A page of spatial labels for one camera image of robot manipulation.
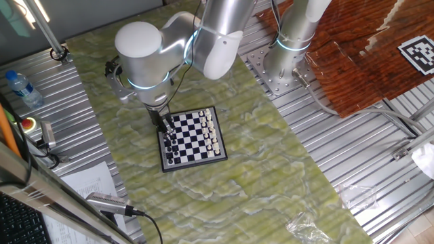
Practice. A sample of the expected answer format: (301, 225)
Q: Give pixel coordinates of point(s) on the black and white marker tag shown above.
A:
(420, 54)

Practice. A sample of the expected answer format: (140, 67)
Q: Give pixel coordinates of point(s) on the black computer keyboard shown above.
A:
(20, 223)

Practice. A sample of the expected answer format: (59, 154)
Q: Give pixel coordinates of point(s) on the silver ribbed camera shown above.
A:
(108, 202)

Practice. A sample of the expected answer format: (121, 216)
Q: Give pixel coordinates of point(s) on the red emergency stop button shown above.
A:
(28, 123)

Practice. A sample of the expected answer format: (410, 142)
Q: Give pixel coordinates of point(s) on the flat clear plastic bag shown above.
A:
(357, 196)

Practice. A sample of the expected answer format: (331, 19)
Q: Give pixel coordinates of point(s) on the white cloth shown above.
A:
(425, 161)

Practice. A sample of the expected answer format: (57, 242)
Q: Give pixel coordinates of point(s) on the crumpled clear plastic wrap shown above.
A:
(305, 230)

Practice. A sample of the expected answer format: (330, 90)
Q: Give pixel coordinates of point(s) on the black and white chessboard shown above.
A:
(193, 142)

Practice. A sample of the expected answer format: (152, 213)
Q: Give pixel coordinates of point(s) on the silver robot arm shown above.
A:
(142, 57)

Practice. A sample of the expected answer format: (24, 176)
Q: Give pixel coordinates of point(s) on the printed paper sheet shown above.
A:
(91, 183)

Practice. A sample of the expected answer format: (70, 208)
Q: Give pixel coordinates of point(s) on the aluminium frame post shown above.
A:
(45, 30)

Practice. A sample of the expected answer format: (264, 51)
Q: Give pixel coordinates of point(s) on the clear plastic water bottle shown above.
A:
(25, 91)

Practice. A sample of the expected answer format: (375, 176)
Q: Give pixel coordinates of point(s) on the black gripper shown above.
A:
(157, 113)

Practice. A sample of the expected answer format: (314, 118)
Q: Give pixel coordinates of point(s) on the orange woven cloth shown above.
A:
(356, 67)

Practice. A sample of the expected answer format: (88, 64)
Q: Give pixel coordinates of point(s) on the orange tube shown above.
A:
(6, 132)

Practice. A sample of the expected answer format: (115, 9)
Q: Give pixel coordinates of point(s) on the aluminium frame bar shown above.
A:
(40, 196)

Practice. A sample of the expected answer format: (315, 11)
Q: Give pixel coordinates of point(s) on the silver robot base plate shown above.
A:
(257, 64)

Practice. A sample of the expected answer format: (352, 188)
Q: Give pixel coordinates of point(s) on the grey camera on stand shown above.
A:
(48, 133)

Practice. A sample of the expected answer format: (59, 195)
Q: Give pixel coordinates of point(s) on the wrist camera with silver bracket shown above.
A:
(118, 89)

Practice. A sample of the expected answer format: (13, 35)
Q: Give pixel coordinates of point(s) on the aluminium profile with bracket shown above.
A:
(400, 154)

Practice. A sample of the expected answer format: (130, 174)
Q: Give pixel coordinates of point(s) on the green marble pattern mat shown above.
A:
(237, 176)

